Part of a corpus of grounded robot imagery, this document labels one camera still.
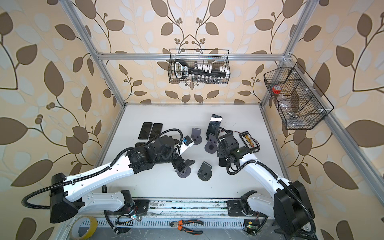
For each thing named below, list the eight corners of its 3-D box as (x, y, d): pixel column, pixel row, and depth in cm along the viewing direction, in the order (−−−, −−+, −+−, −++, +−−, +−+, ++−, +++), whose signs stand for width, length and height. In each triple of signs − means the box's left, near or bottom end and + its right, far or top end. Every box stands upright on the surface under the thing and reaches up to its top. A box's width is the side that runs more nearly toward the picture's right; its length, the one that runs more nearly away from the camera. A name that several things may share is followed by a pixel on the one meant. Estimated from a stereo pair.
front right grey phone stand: (197, 177, 86) (197, 170, 79) (203, 167, 90) (203, 160, 82) (207, 183, 84) (208, 178, 76) (213, 173, 88) (214, 167, 80)
